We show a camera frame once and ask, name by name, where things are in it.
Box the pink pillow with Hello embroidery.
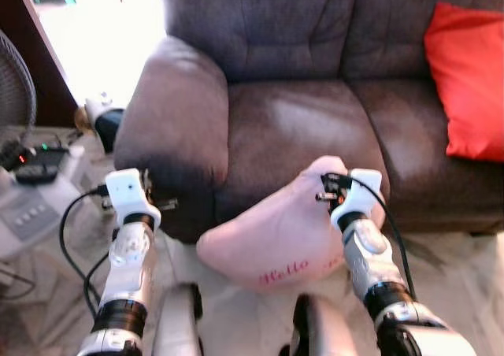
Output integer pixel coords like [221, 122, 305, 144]
[195, 155, 387, 294]

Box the white and black floor appliance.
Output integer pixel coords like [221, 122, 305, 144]
[83, 92, 125, 154]

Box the dark brown fabric sofa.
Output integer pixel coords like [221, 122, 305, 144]
[114, 0, 504, 243]

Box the red pillow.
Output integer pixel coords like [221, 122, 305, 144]
[424, 2, 504, 162]

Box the black device with indicator lights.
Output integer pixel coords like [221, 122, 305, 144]
[0, 139, 70, 186]

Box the white box with buttons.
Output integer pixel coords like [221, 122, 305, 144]
[0, 147, 86, 261]

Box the silver left robot leg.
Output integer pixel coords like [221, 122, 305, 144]
[151, 284, 204, 356]

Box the silver robot leg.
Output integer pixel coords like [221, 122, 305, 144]
[280, 293, 379, 356]
[151, 284, 204, 356]

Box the silver right robot leg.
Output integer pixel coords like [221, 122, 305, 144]
[280, 293, 379, 356]

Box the grey standing fan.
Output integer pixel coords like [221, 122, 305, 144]
[0, 29, 37, 128]

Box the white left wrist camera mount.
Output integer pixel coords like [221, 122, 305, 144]
[105, 169, 162, 229]

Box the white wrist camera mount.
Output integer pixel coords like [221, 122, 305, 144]
[105, 169, 162, 229]
[331, 169, 384, 231]

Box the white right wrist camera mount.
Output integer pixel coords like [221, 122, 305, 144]
[331, 169, 384, 231]

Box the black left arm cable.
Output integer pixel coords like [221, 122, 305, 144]
[59, 184, 119, 317]

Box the thin black floor cable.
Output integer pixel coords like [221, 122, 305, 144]
[0, 265, 37, 302]

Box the dark brown wooden door frame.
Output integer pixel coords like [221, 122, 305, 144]
[0, 0, 80, 128]

